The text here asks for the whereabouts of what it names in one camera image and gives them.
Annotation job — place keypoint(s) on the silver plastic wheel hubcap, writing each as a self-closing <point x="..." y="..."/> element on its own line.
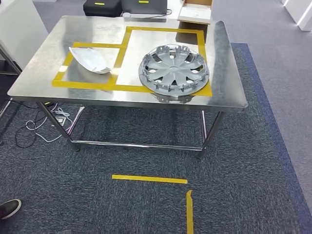
<point x="174" y="69"/>

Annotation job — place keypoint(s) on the white curved body part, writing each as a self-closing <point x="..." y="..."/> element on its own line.
<point x="90" y="59"/>

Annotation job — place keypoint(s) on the stainless steel workbench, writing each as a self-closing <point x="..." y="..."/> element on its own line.
<point x="60" y="32"/>

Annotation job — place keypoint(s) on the short yellow tape strip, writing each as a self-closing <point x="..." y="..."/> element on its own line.
<point x="149" y="179"/>

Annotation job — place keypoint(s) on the yellow tape angle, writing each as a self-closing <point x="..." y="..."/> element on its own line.
<point x="189" y="213"/>

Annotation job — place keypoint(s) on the white round puck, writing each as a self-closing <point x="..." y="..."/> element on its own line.
<point x="127" y="15"/>

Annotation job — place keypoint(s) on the grey laptop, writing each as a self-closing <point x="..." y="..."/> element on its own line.
<point x="143" y="8"/>

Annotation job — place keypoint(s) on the open cardboard box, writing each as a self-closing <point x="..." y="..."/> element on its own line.
<point x="195" y="14"/>

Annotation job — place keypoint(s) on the white power strip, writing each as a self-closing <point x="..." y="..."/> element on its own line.
<point x="60" y="121"/>

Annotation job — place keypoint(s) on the black equipment case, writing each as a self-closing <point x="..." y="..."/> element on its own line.
<point x="102" y="9"/>

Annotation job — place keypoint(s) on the white cabinet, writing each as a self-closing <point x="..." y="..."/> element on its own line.
<point x="22" y="29"/>

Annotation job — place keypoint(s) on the person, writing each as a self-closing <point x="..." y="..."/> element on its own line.
<point x="10" y="208"/>

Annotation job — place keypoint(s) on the white lit plinth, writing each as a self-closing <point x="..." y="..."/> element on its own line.
<point x="300" y="13"/>

